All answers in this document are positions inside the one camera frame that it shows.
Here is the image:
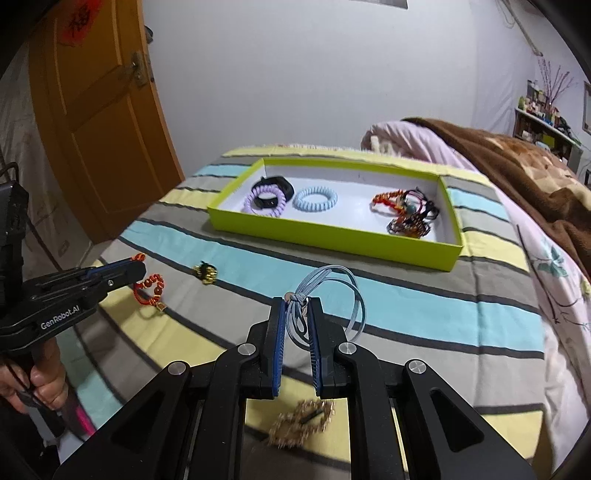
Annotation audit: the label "striped cloth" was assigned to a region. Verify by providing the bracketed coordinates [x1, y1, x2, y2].
[55, 144, 555, 480]

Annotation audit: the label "purple spiral hair tie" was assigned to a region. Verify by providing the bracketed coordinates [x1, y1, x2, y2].
[243, 185, 286, 217]

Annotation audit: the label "person's left hand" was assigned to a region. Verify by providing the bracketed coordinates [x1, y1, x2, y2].
[0, 340, 68, 415]

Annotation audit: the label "pale pink pillow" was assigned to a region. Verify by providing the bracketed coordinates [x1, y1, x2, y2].
[361, 121, 467, 162]

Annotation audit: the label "light blue spiral hair tie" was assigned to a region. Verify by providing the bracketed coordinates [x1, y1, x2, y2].
[294, 186, 339, 213]

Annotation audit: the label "gold beaded hair clip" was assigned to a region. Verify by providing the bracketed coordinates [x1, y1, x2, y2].
[269, 400, 335, 448]

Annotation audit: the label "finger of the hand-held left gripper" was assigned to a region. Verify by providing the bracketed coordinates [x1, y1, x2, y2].
[28, 261, 147, 306]
[32, 257, 140, 286]

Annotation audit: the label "red bead bracelet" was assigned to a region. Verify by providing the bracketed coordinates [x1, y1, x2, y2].
[132, 253, 168, 315]

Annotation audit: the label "grey-blue elastic hair tie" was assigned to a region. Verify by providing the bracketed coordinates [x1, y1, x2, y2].
[285, 265, 367, 354]

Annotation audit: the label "lime green shallow box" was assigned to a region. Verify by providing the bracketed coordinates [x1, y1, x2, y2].
[207, 157, 464, 272]

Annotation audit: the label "black wristband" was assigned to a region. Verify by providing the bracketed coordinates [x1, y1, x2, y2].
[252, 176, 295, 208]

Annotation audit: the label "red door poster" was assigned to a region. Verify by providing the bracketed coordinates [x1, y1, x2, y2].
[60, 0, 95, 44]

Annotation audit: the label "red braided bracelet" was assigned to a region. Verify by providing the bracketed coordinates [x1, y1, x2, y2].
[370, 189, 416, 214]

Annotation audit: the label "metal door latch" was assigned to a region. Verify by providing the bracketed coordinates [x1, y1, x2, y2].
[121, 52, 155, 88]

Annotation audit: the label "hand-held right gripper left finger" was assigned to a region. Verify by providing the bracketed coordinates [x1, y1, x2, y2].
[53, 296, 289, 480]

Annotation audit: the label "orange wooden door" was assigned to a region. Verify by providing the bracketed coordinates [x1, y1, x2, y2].
[28, 0, 185, 243]

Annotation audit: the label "brown fleece blanket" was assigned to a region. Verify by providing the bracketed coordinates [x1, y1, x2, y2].
[402, 117, 591, 278]

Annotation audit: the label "white floral quilt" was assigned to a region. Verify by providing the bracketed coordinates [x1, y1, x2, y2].
[443, 152, 591, 472]

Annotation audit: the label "purple flower branches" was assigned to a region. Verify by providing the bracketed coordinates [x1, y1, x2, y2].
[538, 58, 575, 109]

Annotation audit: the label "cluttered white shelf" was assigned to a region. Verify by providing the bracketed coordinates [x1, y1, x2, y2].
[512, 80, 587, 171]

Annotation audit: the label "brown beaded bracelet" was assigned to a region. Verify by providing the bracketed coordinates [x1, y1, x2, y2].
[387, 213, 435, 239]

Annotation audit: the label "black hair tie teal bead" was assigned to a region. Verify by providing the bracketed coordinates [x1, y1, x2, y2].
[402, 187, 440, 219]

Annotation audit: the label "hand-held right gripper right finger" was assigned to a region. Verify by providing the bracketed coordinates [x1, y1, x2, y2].
[306, 296, 539, 480]

